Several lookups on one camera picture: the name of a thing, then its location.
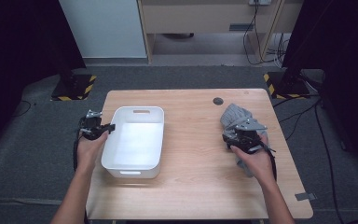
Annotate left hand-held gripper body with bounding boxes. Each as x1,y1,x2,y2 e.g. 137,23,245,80
78,109,110,141

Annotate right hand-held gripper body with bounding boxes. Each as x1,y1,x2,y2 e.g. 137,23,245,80
222,117,276,155

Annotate grey pants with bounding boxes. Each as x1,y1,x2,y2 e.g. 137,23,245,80
219,103,271,178

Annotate white plastic bin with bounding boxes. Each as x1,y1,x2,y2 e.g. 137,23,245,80
101,105,165,179

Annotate person's left hand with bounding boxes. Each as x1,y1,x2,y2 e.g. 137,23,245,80
76,130,110,173

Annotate person's right hand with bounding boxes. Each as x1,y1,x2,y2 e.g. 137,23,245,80
230,133,278,180

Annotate black stand with striped base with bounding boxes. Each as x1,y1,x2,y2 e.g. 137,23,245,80
50,62,97,102
263,66,311,100

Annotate grey tape strip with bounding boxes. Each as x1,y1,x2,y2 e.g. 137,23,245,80
295,192,317,202

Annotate black curtain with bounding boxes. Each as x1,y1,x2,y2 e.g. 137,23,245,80
281,0,358,175
0,0,87,157

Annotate white cabinet panel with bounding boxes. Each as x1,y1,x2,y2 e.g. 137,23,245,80
58,0,147,59

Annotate light wooden desk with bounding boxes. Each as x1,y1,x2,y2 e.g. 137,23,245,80
136,0,304,64

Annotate white power strip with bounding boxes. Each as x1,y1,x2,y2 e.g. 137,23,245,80
249,0,272,7

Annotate left hand-held gripper black cable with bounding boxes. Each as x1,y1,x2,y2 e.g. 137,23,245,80
72,130,82,173

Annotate hand-held gripper black cable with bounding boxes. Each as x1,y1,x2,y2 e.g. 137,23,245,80
72,130,82,173
260,141,278,182

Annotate right hand-held gripper black cable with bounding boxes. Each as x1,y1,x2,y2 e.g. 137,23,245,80
260,141,278,182

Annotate thin black floor cable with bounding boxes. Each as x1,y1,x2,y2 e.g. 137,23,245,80
12,100,33,118

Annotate long black floor cable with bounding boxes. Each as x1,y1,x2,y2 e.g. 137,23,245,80
313,97,347,224

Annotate black hanging cable bundle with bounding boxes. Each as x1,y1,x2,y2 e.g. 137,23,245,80
242,1,283,66

